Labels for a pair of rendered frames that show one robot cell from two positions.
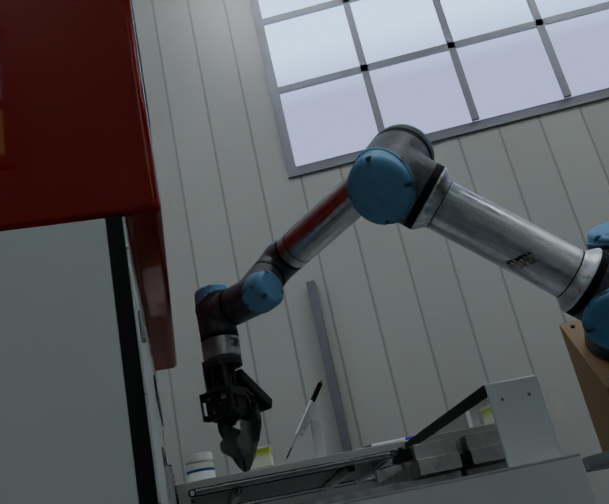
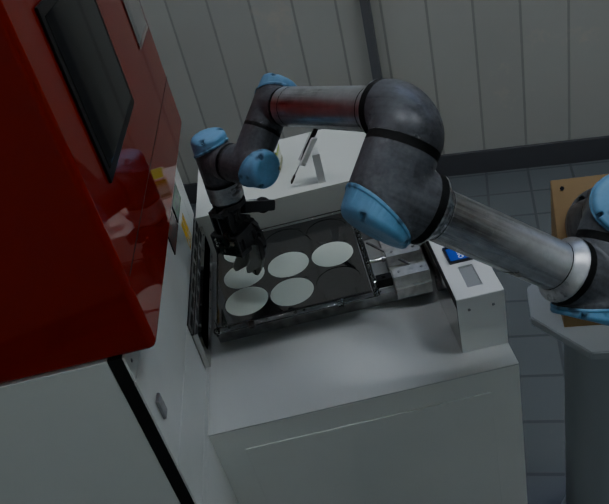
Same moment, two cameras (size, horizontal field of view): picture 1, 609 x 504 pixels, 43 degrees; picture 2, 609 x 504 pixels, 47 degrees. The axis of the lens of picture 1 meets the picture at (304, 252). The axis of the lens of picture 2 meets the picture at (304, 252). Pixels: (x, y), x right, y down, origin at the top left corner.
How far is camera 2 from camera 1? 115 cm
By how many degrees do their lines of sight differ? 57
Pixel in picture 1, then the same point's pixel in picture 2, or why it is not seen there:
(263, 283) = (259, 175)
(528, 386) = (494, 298)
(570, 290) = (547, 291)
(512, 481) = (459, 384)
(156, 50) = not seen: outside the picture
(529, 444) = (483, 336)
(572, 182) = not seen: outside the picture
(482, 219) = (477, 250)
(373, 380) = not seen: outside the picture
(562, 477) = (499, 378)
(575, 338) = (559, 208)
